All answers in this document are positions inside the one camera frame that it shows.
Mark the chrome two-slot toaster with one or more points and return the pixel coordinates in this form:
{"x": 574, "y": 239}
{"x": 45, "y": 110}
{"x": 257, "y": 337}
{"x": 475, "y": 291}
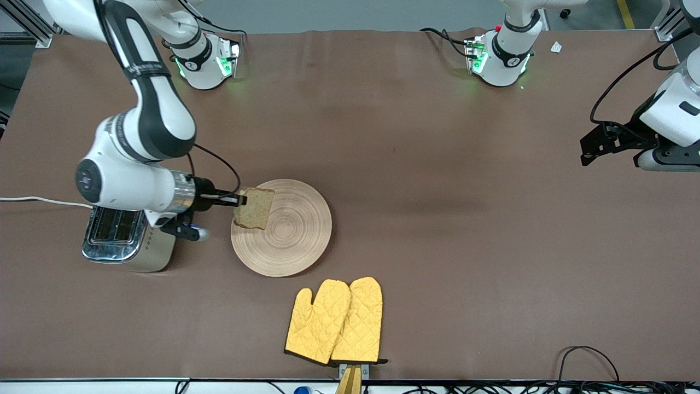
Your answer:
{"x": 126, "y": 254}

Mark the slice of toast bread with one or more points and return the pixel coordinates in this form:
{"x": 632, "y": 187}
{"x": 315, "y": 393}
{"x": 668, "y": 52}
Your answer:
{"x": 256, "y": 210}

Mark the brown table cover sheet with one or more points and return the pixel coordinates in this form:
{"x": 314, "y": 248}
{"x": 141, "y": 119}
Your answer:
{"x": 437, "y": 164}

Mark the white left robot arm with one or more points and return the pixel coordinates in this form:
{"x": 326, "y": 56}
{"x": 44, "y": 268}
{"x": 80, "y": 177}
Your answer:
{"x": 508, "y": 49}

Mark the round light wooden plate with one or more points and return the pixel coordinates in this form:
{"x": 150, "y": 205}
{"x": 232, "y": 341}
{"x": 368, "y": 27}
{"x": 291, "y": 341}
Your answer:
{"x": 290, "y": 235}

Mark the aluminium frame profile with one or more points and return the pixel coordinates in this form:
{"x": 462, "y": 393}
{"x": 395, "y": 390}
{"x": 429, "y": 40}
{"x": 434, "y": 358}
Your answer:
{"x": 664, "y": 27}
{"x": 33, "y": 30}

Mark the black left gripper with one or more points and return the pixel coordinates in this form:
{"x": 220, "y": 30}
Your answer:
{"x": 634, "y": 137}

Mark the wooden stick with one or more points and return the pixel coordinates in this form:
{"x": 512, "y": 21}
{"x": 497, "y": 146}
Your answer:
{"x": 349, "y": 383}

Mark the grey metal bracket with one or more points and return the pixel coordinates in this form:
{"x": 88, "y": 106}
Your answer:
{"x": 365, "y": 371}

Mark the yellow quilted oven mitt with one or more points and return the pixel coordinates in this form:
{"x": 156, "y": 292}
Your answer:
{"x": 314, "y": 323}
{"x": 361, "y": 323}

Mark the white paper scrap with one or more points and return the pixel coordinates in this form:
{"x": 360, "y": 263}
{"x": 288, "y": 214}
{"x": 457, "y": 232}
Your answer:
{"x": 556, "y": 47}

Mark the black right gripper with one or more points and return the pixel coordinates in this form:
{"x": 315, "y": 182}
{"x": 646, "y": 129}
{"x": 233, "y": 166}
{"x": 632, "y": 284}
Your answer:
{"x": 203, "y": 198}

